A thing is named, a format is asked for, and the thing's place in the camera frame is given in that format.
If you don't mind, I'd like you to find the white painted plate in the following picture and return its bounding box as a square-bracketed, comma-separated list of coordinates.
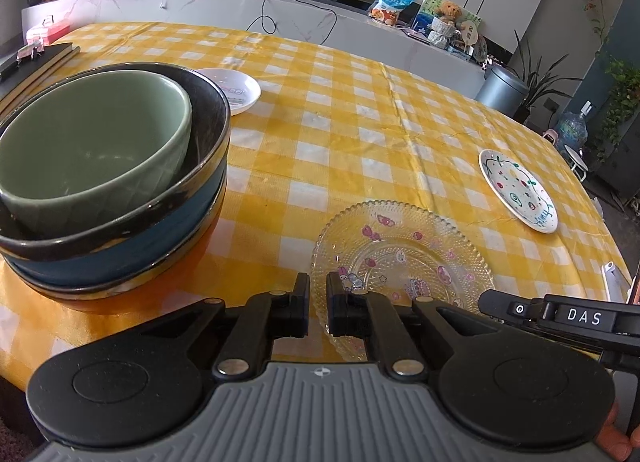
[478, 148, 559, 235]

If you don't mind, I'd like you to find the black cable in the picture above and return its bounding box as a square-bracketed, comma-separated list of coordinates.
[247, 0, 341, 45]

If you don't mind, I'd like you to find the green painted canvas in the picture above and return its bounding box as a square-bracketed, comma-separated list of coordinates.
[412, 0, 482, 42]

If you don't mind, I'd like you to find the leafy green shelf plant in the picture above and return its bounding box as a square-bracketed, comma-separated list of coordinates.
[592, 54, 640, 163]

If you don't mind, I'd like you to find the clear glass plate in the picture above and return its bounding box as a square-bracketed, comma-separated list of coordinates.
[310, 200, 496, 363]

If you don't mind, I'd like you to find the person's right hand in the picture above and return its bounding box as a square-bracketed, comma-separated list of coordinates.
[597, 399, 638, 462]

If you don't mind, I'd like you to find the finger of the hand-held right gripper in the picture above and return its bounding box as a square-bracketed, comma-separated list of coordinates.
[477, 289, 548, 325]

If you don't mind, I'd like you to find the green ceramic bowl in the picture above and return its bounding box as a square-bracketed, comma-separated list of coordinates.
[0, 70, 193, 239]

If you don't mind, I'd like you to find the blue snack bag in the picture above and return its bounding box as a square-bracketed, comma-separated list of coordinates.
[370, 0, 416, 25]

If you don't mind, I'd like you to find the black notebook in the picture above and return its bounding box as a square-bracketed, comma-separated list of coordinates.
[0, 42, 82, 115]

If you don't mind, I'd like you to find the white stool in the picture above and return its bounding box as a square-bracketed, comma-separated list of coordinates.
[562, 144, 591, 185]

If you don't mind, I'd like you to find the grey trash can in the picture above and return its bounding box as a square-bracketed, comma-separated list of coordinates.
[474, 64, 530, 117]

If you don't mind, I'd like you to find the orange steel bowl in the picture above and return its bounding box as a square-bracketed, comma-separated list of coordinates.
[5, 177, 228, 315]

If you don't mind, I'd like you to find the blue steel bowl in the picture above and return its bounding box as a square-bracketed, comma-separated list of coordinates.
[0, 62, 232, 290]

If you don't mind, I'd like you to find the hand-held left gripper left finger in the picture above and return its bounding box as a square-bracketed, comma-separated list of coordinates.
[127, 272, 311, 384]

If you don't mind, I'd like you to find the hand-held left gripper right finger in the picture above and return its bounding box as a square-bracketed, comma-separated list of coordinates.
[326, 272, 506, 383]

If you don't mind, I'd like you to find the long-leaved potted plant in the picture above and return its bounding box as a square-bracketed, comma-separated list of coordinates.
[510, 29, 583, 125]

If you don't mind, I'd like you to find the binder clip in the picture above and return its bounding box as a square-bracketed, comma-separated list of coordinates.
[17, 39, 47, 62]

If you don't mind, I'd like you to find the blue water bottle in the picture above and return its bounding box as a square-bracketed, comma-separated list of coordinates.
[555, 100, 588, 147]

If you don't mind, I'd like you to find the yellow checked tablecloth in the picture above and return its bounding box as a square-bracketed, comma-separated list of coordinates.
[0, 22, 631, 393]

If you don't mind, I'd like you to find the pink box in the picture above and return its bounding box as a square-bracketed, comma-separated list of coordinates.
[25, 14, 71, 45]

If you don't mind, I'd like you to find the teddy bear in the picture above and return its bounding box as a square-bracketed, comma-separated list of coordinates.
[429, 0, 463, 48]

